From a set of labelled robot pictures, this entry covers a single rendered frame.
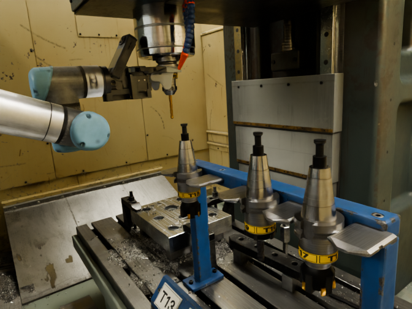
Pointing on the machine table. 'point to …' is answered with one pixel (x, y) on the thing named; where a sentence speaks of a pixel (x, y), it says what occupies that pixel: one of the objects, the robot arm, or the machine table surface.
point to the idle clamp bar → (247, 251)
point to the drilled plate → (180, 238)
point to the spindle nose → (160, 30)
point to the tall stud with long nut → (285, 236)
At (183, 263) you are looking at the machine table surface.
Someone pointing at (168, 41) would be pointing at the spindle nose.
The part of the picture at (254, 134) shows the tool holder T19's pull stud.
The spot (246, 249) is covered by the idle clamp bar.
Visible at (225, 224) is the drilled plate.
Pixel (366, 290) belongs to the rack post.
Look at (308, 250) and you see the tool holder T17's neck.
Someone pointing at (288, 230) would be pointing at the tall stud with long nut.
